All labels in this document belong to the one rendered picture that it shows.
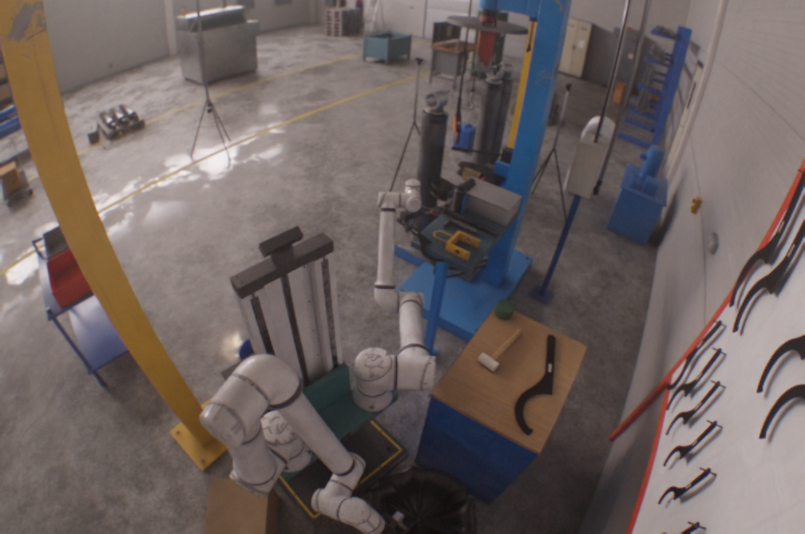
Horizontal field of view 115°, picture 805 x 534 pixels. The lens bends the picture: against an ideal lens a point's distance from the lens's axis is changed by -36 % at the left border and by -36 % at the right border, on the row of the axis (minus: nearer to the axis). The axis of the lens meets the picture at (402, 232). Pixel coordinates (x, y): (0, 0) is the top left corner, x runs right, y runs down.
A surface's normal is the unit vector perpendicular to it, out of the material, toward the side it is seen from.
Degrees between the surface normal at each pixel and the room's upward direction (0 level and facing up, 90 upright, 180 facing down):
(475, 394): 0
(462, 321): 0
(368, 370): 10
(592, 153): 90
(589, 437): 0
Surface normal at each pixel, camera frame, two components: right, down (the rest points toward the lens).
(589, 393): 0.06, -0.79
